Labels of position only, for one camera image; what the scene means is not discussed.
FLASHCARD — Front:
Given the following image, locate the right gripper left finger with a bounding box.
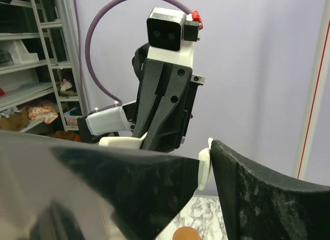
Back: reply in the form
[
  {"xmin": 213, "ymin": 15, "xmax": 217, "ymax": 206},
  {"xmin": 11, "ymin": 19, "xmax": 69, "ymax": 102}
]
[{"xmin": 1, "ymin": 131, "xmax": 200, "ymax": 239}]

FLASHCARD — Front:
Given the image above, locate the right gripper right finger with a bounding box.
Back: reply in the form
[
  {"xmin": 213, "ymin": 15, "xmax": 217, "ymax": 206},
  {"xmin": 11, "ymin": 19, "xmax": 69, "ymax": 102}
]
[{"xmin": 210, "ymin": 140, "xmax": 329, "ymax": 239}]

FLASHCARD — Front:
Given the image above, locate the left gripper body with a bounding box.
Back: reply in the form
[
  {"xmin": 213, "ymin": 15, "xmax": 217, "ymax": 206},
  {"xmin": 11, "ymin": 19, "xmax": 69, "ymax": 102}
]
[{"xmin": 131, "ymin": 42, "xmax": 206, "ymax": 153}]

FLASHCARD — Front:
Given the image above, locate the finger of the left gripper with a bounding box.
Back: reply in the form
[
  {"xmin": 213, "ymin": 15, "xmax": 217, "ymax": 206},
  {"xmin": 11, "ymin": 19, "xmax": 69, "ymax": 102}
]
[
  {"xmin": 141, "ymin": 64, "xmax": 193, "ymax": 153},
  {"xmin": 132, "ymin": 59, "xmax": 175, "ymax": 147}
]

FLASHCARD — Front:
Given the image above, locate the white tiered serving stand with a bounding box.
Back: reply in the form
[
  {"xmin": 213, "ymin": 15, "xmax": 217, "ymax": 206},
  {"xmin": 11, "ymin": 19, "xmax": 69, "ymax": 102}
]
[{"xmin": 98, "ymin": 131, "xmax": 215, "ymax": 240}]

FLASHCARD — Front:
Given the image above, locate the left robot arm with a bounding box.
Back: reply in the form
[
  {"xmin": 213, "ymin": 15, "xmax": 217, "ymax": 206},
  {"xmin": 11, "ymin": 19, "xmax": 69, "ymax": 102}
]
[{"xmin": 77, "ymin": 44, "xmax": 205, "ymax": 152}]

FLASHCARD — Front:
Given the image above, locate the wooden coaster near stand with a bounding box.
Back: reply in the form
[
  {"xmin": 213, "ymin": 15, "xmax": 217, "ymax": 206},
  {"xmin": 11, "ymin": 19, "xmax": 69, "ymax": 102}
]
[{"xmin": 172, "ymin": 227, "xmax": 201, "ymax": 240}]

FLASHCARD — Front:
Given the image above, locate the metal storage shelf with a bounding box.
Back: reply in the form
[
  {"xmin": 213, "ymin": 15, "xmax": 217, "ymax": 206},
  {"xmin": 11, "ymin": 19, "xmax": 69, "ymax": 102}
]
[{"xmin": 1, "ymin": 0, "xmax": 83, "ymax": 134}]

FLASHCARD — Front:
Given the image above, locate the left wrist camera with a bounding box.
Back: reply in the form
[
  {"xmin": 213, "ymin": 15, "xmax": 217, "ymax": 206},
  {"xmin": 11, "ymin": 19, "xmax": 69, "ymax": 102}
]
[{"xmin": 146, "ymin": 7, "xmax": 203, "ymax": 51}]

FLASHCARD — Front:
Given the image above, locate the white pvc frame left pole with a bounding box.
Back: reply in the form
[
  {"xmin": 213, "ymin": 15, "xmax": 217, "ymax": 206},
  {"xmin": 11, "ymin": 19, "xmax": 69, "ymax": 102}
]
[{"xmin": 292, "ymin": 0, "xmax": 329, "ymax": 180}]

